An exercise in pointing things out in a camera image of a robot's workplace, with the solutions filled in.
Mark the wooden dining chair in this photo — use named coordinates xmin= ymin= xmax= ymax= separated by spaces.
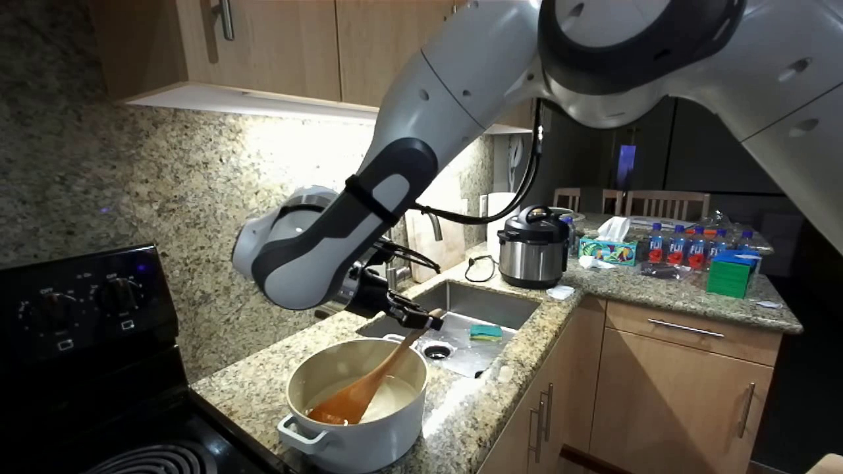
xmin=597 ymin=186 xmax=714 ymax=223
xmin=551 ymin=185 xmax=584 ymax=214

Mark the metal wall cabinet handle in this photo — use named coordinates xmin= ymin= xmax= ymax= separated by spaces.
xmin=207 ymin=0 xmax=238 ymax=44

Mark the red label water bottle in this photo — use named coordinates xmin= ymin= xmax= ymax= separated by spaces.
xmin=664 ymin=221 xmax=690 ymax=268
xmin=644 ymin=218 xmax=669 ymax=267
xmin=685 ymin=223 xmax=711 ymax=271

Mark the metal peninsula door handle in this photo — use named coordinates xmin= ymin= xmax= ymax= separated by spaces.
xmin=735 ymin=379 xmax=757 ymax=440

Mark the teal sponge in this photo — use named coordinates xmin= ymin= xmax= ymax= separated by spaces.
xmin=466 ymin=321 xmax=506 ymax=344

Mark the wooden sink base cabinet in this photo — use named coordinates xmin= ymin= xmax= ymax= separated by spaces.
xmin=473 ymin=296 xmax=611 ymax=474

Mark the white cooking pot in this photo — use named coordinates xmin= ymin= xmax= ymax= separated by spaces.
xmin=275 ymin=334 xmax=432 ymax=474

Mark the wooden peninsula cabinet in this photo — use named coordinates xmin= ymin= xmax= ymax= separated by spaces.
xmin=588 ymin=298 xmax=784 ymax=474

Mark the stainless steel sink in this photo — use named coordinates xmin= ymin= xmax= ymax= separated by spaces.
xmin=356 ymin=284 xmax=541 ymax=381

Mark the green box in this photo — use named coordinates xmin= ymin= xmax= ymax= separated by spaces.
xmin=703 ymin=249 xmax=757 ymax=300

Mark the wooden wall cabinet door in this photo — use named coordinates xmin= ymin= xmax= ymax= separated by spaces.
xmin=335 ymin=0 xmax=469 ymax=113
xmin=174 ymin=0 xmax=343 ymax=106

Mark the metal sink cabinet handle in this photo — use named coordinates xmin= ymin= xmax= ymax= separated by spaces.
xmin=524 ymin=404 xmax=541 ymax=465
xmin=537 ymin=381 xmax=557 ymax=444

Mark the steel electric pressure cooker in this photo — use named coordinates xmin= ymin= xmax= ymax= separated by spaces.
xmin=495 ymin=202 xmax=574 ymax=292

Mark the white paper towel roll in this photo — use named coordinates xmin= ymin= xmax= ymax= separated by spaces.
xmin=481 ymin=189 xmax=524 ymax=257

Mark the tissue box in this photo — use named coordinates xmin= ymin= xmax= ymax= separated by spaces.
xmin=576 ymin=214 xmax=639 ymax=268

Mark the metal peninsula drawer handle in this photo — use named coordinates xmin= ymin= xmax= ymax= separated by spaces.
xmin=648 ymin=317 xmax=727 ymax=343

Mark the wooden spoon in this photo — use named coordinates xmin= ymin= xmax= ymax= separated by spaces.
xmin=304 ymin=317 xmax=441 ymax=430

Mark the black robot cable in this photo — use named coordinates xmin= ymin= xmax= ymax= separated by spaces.
xmin=375 ymin=122 xmax=547 ymax=273

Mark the black cooker power cord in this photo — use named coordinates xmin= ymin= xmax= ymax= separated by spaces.
xmin=460 ymin=253 xmax=501 ymax=286

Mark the black electric stove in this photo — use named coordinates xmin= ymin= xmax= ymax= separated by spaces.
xmin=0 ymin=243 xmax=271 ymax=474

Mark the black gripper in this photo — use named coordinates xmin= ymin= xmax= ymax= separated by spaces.
xmin=344 ymin=261 xmax=447 ymax=334

